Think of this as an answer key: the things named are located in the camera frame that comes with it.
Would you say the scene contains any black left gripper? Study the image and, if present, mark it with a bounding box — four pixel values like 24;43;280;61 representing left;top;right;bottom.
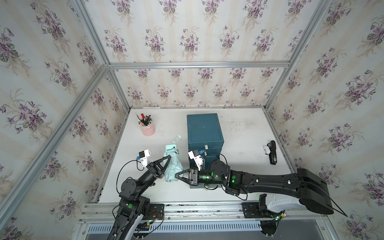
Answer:
134;159;172;201

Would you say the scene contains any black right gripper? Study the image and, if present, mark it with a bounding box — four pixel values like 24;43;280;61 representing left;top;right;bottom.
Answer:
174;168;226;189

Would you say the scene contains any teal drawer cabinet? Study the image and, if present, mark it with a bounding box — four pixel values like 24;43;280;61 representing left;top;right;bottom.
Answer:
187;113;225;189

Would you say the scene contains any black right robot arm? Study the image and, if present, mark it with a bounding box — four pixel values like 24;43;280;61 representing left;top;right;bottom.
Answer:
175;160;347;216

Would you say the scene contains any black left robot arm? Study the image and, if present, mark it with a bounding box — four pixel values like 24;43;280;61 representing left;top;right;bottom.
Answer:
108;155;172;240

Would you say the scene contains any pink pen holder cup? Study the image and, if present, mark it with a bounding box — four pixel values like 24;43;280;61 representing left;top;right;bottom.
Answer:
136;114;156;137

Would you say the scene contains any black stapler device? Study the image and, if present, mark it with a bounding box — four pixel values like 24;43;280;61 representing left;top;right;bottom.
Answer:
263;141;277;165

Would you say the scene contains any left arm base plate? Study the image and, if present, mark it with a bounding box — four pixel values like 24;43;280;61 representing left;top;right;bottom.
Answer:
122;203;165;222

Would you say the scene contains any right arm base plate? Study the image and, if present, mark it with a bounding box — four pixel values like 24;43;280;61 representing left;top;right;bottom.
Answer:
242;194;285;220

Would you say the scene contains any aluminium front rail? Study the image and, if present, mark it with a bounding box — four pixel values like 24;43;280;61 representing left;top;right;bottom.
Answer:
78;201;330;224

